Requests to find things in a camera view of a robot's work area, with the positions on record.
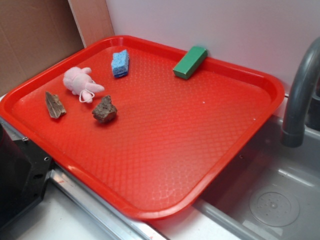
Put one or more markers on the brown wood chip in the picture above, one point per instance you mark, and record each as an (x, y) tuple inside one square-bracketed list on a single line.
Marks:
[(54, 106)]

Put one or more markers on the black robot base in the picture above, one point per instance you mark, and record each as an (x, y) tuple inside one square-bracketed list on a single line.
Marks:
[(24, 172)]

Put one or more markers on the red plastic tray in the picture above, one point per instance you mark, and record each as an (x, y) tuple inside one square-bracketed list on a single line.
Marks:
[(170, 138)]

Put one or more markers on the brown rock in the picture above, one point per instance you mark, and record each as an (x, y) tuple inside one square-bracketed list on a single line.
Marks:
[(105, 111)]

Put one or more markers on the green rectangular block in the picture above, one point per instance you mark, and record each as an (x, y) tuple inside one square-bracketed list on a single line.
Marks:
[(190, 62)]

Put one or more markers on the blue sponge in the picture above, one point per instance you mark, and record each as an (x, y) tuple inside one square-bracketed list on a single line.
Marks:
[(120, 64)]

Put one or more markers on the pink plush toy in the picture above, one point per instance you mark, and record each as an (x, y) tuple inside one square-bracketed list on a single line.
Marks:
[(79, 82)]

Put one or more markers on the grey sink basin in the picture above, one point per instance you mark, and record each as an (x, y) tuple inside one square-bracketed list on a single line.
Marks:
[(268, 191)]

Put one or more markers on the grey faucet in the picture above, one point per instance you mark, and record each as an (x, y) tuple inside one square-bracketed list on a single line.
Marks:
[(303, 104)]

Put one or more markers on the cardboard panel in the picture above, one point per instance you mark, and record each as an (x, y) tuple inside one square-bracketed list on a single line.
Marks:
[(36, 34)]

